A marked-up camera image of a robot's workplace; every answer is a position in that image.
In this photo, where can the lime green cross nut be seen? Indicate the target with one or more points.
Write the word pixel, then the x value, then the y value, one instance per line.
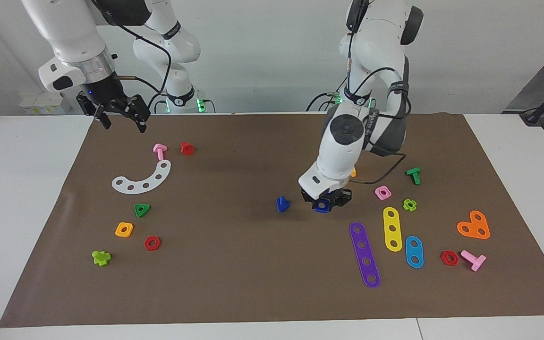
pixel 414 205

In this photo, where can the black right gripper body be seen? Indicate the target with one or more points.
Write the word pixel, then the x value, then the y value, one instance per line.
pixel 104 92

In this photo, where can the green triangle plastic nut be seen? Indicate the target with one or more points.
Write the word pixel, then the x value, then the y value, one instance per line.
pixel 137 208

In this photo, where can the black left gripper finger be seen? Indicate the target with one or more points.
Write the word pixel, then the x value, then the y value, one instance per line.
pixel 339 202
pixel 311 203

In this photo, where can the white cardboard box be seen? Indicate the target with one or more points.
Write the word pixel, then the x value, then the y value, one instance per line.
pixel 45 104

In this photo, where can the purple four-hole plate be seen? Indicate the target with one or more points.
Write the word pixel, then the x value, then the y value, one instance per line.
pixel 364 253

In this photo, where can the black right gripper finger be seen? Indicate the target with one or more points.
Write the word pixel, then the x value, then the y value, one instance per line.
pixel 141 121
pixel 102 117

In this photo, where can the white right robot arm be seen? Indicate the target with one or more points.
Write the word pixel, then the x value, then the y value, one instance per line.
pixel 73 33

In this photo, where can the red plastic bolt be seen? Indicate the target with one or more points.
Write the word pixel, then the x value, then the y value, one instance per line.
pixel 186 149

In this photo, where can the white curved five-hole plate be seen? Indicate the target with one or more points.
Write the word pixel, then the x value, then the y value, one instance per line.
pixel 153 181

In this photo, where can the blue square plastic nut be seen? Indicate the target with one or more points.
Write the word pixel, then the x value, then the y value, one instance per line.
pixel 322 207

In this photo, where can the green plastic bolt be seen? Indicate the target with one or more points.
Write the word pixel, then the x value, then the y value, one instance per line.
pixel 414 174

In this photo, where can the red hexagon plastic nut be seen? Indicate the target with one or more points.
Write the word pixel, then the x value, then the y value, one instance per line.
pixel 444 259
pixel 146 243

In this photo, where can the blue two-hole plate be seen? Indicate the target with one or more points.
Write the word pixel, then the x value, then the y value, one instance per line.
pixel 414 251

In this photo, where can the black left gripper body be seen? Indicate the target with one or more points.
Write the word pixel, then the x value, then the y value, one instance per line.
pixel 310 194

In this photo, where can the brown table mat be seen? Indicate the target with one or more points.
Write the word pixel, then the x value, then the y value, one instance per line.
pixel 253 274

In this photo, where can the pink square plastic nut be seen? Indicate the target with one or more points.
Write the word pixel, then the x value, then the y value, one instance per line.
pixel 378 195

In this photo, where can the pink plastic bolt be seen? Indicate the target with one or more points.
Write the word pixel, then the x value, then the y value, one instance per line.
pixel 160 152
pixel 476 262

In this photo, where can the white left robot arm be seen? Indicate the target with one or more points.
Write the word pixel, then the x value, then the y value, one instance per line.
pixel 343 141

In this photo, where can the orange square plastic nut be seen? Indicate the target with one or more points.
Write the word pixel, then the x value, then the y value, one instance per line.
pixel 129 225

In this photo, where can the orange three-hole corner plate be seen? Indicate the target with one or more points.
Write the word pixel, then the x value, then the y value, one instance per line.
pixel 473 226

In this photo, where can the lime green cross-head bolt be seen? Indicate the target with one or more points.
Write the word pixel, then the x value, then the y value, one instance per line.
pixel 100 258

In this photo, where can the yellow three-hole plate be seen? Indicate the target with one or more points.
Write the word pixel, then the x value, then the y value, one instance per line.
pixel 392 222

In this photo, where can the blue plastic bolt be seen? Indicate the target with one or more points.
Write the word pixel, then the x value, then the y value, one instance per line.
pixel 283 205

